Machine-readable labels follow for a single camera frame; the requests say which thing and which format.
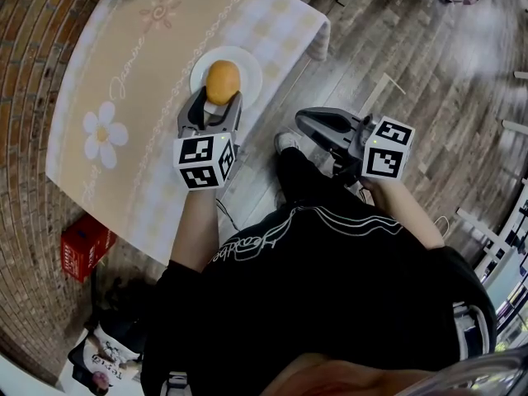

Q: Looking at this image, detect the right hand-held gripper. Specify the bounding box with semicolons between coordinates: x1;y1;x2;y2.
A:
295;106;416;186

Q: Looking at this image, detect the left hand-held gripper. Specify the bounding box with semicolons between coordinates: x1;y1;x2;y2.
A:
172;86;245;191

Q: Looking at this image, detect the round orange bun food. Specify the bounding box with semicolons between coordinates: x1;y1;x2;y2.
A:
205;59;242;106

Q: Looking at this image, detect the white round plate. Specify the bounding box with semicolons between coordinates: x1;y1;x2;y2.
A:
189;45;264;116

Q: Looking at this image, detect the person's right forearm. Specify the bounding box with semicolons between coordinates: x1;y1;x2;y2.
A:
364;177;447;251

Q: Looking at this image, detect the person's left forearm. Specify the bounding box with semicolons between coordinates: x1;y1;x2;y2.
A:
169;185;220;274

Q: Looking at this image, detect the person's white shoe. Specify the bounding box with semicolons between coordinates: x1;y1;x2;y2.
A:
273;131;305;157

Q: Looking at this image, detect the person's black trouser leg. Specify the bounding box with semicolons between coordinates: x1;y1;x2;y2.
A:
275;146;375;222

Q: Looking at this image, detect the beige floral tablecloth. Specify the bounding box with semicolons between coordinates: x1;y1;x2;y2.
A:
45;0;332;267

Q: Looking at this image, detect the person's black printed shirt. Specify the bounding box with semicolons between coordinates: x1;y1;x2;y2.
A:
139;201;498;396

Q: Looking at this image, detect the red cardboard box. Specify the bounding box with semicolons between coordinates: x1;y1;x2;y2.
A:
60;214;117;285

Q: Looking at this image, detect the white printed bag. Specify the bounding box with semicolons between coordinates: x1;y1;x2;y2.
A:
67;327;144;396

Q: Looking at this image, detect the thin black cable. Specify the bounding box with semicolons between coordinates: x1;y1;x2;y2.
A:
214;197;243;233

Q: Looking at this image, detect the white metal rack frame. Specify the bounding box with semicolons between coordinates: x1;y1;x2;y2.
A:
455;177;528;278

